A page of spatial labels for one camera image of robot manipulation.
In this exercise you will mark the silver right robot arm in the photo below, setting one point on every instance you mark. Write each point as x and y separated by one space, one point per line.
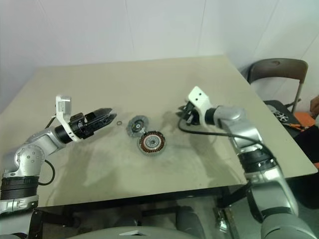
236 119

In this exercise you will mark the orange box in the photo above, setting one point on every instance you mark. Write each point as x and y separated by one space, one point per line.
302 117

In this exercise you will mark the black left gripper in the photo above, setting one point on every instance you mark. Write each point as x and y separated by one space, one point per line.
81 125

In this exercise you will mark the motor housing with copper windings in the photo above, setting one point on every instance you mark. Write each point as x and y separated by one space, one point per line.
152 143

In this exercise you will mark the grey robot torso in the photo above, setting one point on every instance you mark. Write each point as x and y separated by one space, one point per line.
99 234

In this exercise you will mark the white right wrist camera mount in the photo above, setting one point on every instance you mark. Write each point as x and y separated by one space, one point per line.
200 98

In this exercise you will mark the dark rounded shape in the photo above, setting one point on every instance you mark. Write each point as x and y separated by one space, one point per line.
127 222
189 221

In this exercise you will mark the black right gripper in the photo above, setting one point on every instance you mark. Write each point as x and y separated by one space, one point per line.
193 114

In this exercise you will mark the black round bin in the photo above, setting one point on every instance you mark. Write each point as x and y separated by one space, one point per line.
306 194

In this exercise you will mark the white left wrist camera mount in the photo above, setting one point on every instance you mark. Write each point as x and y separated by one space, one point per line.
65 109

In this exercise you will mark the dark folding chair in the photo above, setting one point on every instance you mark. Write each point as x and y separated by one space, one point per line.
279 67

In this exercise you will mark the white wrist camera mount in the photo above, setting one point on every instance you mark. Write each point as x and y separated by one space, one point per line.
65 109
200 98

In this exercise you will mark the spoked wheel on chair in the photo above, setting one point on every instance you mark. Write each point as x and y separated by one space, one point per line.
281 116

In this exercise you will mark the rusty metal bracket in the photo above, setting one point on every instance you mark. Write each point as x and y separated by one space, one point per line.
224 219

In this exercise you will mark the grey round motor lid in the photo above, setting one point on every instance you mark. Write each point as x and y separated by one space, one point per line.
137 125

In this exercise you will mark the black table frame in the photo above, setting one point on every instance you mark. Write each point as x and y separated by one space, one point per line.
124 199

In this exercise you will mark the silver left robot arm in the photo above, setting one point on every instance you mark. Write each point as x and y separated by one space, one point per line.
27 154

